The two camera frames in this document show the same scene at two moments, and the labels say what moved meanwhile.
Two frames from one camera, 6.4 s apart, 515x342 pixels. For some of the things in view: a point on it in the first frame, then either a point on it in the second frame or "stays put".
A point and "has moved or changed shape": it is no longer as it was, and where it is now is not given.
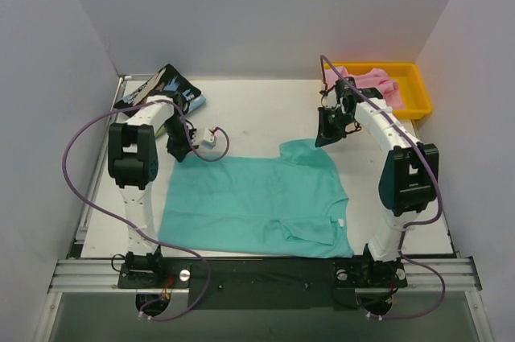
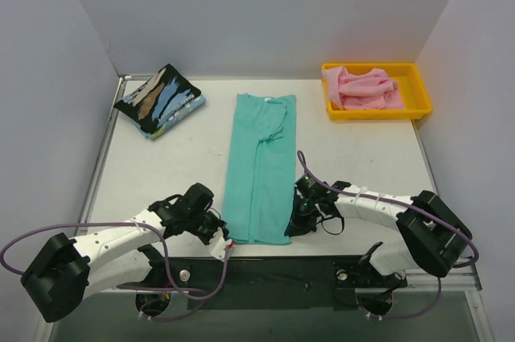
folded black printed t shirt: (168, 81) stays put
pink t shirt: (374, 79) stays put
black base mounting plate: (320, 283) stays put
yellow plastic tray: (411, 85) stays put
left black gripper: (178, 146) to (213, 228)
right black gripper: (328, 125) to (302, 210)
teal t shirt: (286, 203) has moved or changed shape
